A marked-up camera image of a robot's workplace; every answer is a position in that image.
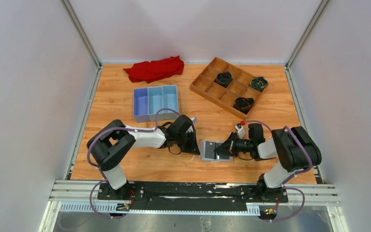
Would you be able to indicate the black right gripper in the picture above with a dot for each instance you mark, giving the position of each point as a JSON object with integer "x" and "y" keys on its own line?
{"x": 232, "y": 146}

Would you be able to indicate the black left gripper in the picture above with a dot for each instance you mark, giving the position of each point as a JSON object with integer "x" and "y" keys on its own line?
{"x": 190, "y": 143}

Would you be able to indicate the dark grey card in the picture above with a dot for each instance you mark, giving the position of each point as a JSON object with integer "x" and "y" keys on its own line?
{"x": 223, "y": 157}

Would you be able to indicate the grey VIP card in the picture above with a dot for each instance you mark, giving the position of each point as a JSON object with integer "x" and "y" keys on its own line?
{"x": 208, "y": 150}

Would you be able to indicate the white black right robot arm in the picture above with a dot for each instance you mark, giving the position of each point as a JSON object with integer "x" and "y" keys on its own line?
{"x": 293, "y": 147}

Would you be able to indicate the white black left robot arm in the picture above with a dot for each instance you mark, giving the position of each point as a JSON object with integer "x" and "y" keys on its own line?
{"x": 109, "y": 146}

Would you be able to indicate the black red rolled sock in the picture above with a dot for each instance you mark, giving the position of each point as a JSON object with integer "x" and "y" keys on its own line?
{"x": 243, "y": 104}

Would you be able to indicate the brown wooden divided tray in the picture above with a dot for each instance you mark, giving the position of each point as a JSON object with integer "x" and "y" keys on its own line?
{"x": 229, "y": 87}

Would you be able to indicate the blue three-compartment tray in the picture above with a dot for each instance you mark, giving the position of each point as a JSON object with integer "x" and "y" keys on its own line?
{"x": 155, "y": 103}

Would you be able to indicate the black rolled sock in tray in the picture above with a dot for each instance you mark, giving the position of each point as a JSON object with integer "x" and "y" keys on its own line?
{"x": 224, "y": 79}

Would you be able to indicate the black yellow rolled sock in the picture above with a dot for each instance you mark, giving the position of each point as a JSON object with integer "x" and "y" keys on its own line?
{"x": 258, "y": 83}

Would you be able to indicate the red cloth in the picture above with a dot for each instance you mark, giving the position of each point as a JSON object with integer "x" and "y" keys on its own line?
{"x": 155, "y": 70}

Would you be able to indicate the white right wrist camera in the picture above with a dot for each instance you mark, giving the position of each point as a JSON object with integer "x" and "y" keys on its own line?
{"x": 240, "y": 130}

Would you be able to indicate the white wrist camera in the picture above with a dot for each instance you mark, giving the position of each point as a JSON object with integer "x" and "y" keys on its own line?
{"x": 240, "y": 130}
{"x": 192, "y": 126}

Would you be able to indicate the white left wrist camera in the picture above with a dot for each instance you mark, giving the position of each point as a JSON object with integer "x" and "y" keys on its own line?
{"x": 192, "y": 126}

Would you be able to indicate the aluminium frame rail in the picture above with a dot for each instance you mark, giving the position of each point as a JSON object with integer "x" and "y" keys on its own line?
{"x": 81, "y": 196}

